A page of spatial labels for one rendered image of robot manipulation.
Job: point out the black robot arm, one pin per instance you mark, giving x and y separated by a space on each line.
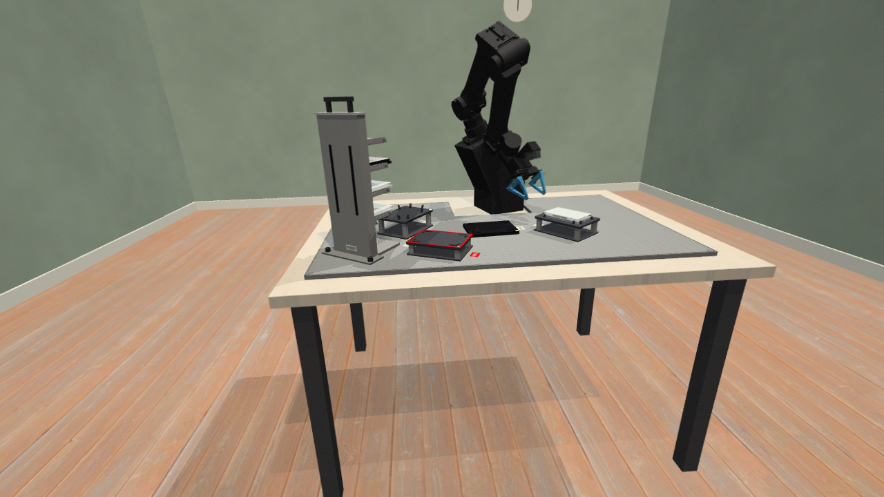
502 53

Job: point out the white well plate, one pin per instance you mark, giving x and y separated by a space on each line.
567 215
376 185
381 208

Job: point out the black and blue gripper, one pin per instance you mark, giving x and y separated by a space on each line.
523 174

